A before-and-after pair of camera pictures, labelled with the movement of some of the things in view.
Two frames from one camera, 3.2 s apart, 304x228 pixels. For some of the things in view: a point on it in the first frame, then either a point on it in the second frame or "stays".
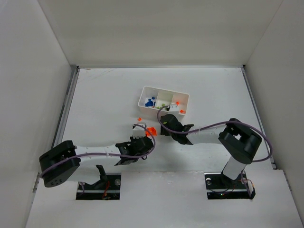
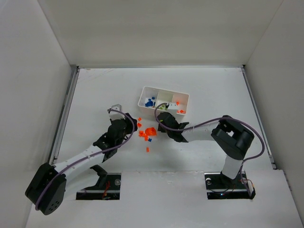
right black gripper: [167, 121] stays
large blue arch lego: [149, 104] stays
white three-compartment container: [151, 99] stays
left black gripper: [146, 141] to [129, 121]
